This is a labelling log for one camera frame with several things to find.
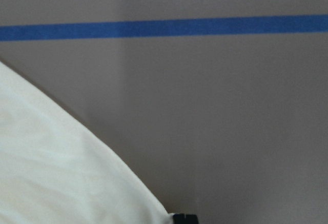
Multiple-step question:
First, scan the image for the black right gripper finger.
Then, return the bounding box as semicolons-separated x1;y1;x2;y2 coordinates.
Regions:
172;213;198;224

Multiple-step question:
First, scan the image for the beige long-sleeve printed shirt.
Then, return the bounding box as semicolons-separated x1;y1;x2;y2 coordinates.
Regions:
1;64;173;223

